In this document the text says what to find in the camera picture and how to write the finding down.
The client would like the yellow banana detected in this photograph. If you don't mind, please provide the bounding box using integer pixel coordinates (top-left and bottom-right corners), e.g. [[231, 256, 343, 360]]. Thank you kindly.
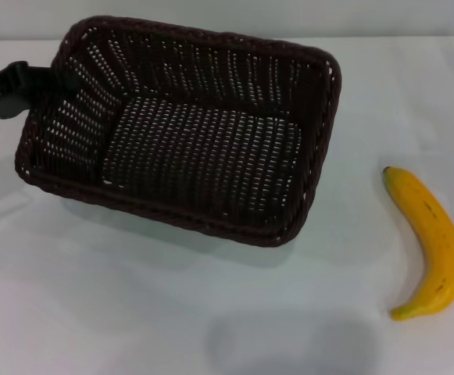
[[381, 166, 454, 322]]

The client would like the dark brown woven basket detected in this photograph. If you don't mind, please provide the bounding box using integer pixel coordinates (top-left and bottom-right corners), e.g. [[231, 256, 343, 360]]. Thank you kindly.
[[14, 15, 343, 248]]

